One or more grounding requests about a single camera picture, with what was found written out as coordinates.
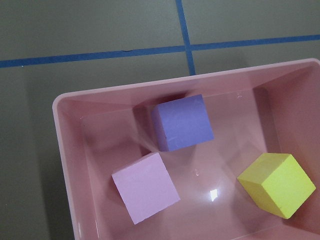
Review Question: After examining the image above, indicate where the pink foam block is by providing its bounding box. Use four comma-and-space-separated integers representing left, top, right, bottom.
111, 152, 180, 225

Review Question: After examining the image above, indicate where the purple foam block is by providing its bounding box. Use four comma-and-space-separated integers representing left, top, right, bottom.
151, 94, 214, 152

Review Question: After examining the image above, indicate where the yellow foam block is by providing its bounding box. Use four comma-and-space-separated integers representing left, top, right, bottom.
237, 153, 316, 219

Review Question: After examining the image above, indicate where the pink plastic bin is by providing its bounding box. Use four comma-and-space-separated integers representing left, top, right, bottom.
52, 58, 320, 240

